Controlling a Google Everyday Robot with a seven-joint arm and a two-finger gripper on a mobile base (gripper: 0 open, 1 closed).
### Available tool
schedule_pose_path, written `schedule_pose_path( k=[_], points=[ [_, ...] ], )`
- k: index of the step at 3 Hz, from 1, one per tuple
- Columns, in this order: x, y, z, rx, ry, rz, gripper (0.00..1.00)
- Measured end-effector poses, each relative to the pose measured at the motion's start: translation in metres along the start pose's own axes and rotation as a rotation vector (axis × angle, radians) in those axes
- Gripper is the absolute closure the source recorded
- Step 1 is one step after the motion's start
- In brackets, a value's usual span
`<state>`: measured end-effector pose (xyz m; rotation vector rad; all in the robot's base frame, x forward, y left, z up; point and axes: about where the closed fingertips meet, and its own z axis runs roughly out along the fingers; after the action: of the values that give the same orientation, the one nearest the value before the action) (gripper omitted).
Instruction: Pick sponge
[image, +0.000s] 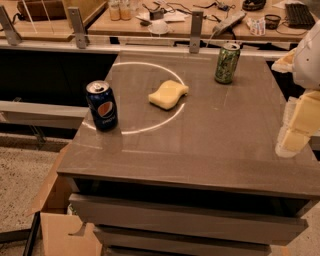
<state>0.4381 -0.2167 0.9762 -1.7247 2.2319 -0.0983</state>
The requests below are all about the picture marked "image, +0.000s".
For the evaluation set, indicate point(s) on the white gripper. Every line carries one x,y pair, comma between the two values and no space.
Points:
309,63

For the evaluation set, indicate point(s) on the yellow sponge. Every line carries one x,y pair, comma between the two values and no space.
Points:
168,94

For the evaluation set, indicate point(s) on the black mesh cup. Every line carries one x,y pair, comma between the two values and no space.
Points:
272,21

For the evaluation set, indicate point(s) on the small printed carton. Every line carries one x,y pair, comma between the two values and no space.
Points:
256,26

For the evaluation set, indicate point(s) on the green soda can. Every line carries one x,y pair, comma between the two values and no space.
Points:
227,62

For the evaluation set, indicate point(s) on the black keyboard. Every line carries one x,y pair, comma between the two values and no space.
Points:
298,16

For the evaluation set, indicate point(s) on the white power strip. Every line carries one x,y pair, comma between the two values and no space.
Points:
230,21

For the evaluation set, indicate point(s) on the grey drawer cabinet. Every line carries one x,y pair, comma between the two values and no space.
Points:
199,179

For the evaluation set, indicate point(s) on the white bowl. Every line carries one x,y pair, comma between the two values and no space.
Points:
158,27

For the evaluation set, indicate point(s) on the small black device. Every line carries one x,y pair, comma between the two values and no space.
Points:
156,14

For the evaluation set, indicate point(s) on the right orange jar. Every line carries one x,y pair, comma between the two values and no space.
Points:
125,9

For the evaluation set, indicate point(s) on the orange jar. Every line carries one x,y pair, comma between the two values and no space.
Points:
114,9
125,9

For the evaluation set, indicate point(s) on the blue Pepsi can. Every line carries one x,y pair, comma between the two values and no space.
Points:
102,104

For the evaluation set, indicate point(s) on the left orange jar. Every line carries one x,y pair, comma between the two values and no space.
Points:
114,9

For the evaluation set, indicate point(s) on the cardboard box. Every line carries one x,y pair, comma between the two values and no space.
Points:
63,234

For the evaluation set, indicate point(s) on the metal railing frame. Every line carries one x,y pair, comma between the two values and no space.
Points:
76,39

